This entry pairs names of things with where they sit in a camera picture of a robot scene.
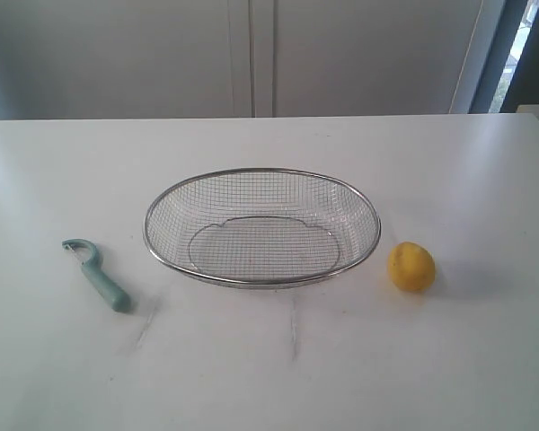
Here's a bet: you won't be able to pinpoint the yellow lemon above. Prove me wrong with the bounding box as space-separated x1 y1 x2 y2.
387 242 437 292

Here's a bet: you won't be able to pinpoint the teal handled vegetable peeler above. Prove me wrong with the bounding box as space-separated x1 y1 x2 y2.
62 239 132 313

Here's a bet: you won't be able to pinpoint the white cabinet doors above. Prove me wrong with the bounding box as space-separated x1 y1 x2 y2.
0 1 501 119

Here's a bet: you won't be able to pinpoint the oval wire mesh basket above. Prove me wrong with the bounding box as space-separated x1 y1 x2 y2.
143 168 382 289

